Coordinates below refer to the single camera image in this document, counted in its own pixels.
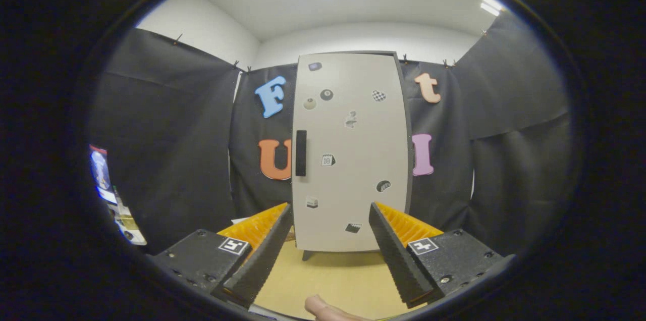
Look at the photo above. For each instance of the black backdrop cloth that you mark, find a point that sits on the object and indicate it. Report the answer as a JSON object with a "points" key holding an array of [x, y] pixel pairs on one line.
{"points": [[166, 159]]}

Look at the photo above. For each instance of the brown book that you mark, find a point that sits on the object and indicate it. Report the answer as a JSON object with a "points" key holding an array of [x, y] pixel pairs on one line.
{"points": [[289, 234]]}

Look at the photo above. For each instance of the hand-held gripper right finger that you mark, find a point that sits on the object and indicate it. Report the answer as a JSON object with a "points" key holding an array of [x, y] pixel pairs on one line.
{"points": [[396, 260]]}

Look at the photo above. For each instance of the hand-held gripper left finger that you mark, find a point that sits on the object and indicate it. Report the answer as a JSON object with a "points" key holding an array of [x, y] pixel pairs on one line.
{"points": [[265, 260]]}

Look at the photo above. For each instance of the small ceiling light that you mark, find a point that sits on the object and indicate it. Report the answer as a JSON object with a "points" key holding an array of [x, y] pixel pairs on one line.
{"points": [[492, 5]]}

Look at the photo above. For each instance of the dark grey shoe cabinet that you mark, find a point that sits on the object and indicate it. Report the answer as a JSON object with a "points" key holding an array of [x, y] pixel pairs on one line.
{"points": [[410, 159]]}

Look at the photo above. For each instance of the grey shoe cabinet door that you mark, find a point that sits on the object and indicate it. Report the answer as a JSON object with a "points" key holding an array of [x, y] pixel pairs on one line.
{"points": [[353, 149]]}

